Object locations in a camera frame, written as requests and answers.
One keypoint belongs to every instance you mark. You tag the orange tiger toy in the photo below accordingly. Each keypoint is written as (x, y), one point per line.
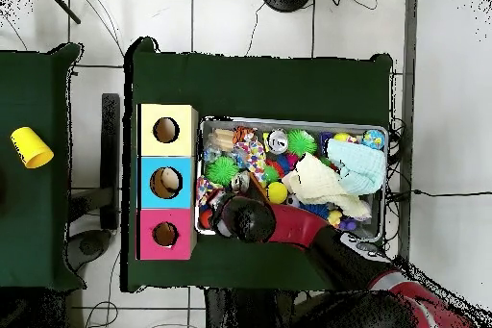
(244, 136)

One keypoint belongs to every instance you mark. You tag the small green spiky ball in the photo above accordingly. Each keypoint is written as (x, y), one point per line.
(301, 142)

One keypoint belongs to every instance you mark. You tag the yellow round object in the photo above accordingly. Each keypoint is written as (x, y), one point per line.
(31, 147)

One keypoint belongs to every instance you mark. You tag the cream yellow cloth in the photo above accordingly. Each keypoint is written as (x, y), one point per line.
(327, 183)

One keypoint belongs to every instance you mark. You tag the large green spiky ball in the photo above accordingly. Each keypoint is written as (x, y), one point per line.
(223, 172)

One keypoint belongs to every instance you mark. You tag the clear shallow mesh bin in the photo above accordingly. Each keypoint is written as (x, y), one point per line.
(201, 151)

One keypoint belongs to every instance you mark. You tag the polka dot colourful cloth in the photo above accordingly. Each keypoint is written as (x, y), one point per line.
(206, 189)

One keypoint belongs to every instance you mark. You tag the black rod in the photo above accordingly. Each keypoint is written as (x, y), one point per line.
(61, 3)

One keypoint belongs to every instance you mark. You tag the mint green cloth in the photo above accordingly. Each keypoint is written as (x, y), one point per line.
(360, 166)

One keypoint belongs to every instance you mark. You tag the blue globe ball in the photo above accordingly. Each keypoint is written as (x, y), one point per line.
(373, 139)

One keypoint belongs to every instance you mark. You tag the pale wooden block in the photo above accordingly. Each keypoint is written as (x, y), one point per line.
(223, 139)

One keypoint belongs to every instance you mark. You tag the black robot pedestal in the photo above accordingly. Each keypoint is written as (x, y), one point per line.
(254, 309)

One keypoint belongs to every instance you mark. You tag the side table with green cloth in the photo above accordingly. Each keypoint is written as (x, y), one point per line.
(34, 212)

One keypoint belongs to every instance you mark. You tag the silver can with dark rim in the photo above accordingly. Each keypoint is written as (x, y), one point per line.
(241, 182)

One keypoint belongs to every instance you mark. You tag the crushed silver can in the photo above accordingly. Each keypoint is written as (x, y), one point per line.
(278, 141)

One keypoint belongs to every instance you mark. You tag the wooden box with three holes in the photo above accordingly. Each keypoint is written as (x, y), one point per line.
(181, 189)

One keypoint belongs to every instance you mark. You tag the yellow smiley ball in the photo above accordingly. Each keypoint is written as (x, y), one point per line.
(277, 192)

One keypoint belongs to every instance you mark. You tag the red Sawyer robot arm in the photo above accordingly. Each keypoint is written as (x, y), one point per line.
(307, 232)

